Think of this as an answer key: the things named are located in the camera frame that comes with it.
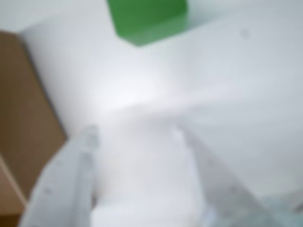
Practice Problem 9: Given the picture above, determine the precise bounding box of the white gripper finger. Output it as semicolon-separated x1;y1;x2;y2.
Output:
18;124;100;227
175;129;269;227

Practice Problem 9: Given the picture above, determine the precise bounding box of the green cube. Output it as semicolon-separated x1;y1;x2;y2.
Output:
106;0;189;47

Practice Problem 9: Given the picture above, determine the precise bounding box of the brown cardboard box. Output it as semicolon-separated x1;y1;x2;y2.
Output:
0;30;69;227

